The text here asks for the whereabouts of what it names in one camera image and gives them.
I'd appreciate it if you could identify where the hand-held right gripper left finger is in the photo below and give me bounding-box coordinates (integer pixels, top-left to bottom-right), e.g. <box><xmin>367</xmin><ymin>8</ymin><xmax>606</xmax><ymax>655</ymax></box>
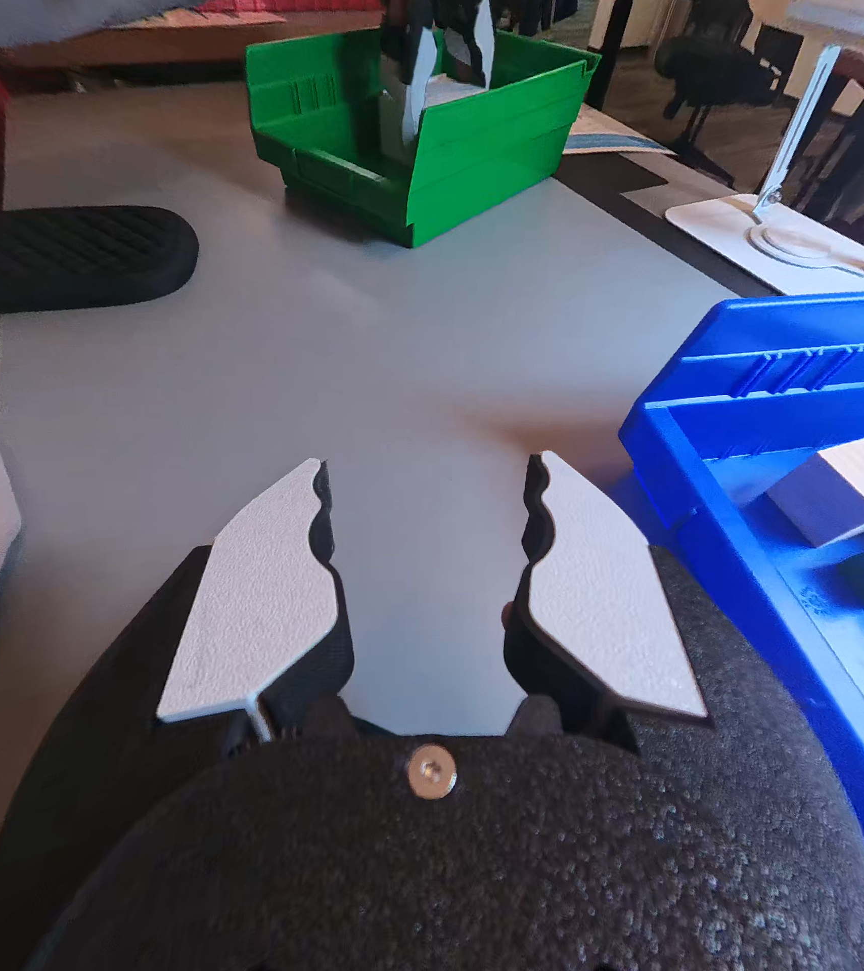
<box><xmin>155</xmin><ymin>457</ymin><xmax>357</xmax><ymax>744</ymax></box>

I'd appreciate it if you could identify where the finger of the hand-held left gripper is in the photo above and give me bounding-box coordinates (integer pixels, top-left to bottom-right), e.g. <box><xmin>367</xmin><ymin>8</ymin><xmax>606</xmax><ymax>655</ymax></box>
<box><xmin>443</xmin><ymin>0</ymin><xmax>497</xmax><ymax>90</ymax></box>
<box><xmin>400</xmin><ymin>19</ymin><xmax>444</xmax><ymax>147</ymax></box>

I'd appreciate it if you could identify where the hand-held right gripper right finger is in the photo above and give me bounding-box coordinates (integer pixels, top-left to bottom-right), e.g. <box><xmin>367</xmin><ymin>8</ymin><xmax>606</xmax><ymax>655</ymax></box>
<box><xmin>502</xmin><ymin>450</ymin><xmax>709</xmax><ymax>754</ymax></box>

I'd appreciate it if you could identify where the white cardboard box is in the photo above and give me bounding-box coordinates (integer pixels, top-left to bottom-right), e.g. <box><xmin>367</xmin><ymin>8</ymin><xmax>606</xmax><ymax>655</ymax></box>
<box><xmin>380</xmin><ymin>74</ymin><xmax>487</xmax><ymax>162</ymax></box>

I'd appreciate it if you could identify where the green plastic bin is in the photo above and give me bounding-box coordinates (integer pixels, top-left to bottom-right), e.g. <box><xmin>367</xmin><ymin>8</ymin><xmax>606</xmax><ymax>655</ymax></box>
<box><xmin>244</xmin><ymin>29</ymin><xmax>602</xmax><ymax>250</ymax></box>

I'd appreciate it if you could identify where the blue plastic bin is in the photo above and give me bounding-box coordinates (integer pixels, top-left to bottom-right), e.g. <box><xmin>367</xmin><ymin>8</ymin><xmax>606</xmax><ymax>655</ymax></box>
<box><xmin>617</xmin><ymin>292</ymin><xmax>864</xmax><ymax>949</ymax></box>

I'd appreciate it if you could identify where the red mesh item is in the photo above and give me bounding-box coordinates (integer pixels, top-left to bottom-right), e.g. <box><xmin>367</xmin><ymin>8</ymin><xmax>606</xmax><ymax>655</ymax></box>
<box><xmin>195</xmin><ymin>0</ymin><xmax>290</xmax><ymax>28</ymax></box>

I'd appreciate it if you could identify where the paper sheet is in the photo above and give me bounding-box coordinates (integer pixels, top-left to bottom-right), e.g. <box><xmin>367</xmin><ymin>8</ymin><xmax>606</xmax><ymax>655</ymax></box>
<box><xmin>562</xmin><ymin>105</ymin><xmax>677</xmax><ymax>158</ymax></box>

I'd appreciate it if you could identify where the wooden table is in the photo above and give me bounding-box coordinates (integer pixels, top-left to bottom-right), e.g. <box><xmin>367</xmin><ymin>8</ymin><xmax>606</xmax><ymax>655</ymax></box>
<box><xmin>0</xmin><ymin>8</ymin><xmax>387</xmax><ymax>74</ymax></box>

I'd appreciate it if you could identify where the black office chair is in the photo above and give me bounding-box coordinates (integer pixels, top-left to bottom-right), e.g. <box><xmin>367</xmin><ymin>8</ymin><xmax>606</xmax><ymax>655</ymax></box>
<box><xmin>652</xmin><ymin>0</ymin><xmax>785</xmax><ymax>187</ymax></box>

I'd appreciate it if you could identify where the white cube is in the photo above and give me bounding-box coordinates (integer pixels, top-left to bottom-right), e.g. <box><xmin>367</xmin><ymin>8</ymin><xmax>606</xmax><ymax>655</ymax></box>
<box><xmin>765</xmin><ymin>437</ymin><xmax>864</xmax><ymax>549</ymax></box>

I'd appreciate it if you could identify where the white metal stand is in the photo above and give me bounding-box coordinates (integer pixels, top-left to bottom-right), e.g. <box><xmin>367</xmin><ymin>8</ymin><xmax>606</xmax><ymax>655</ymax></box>
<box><xmin>664</xmin><ymin>43</ymin><xmax>864</xmax><ymax>297</ymax></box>

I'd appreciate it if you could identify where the white background table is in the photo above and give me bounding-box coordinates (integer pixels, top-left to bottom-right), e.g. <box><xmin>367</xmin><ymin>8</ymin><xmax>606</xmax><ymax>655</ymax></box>
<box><xmin>750</xmin><ymin>0</ymin><xmax>864</xmax><ymax>100</ymax></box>

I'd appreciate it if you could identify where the black chair armrest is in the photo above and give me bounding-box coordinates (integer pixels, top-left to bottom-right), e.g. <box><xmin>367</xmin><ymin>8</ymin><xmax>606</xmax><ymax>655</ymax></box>
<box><xmin>0</xmin><ymin>205</ymin><xmax>201</xmax><ymax>314</ymax></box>

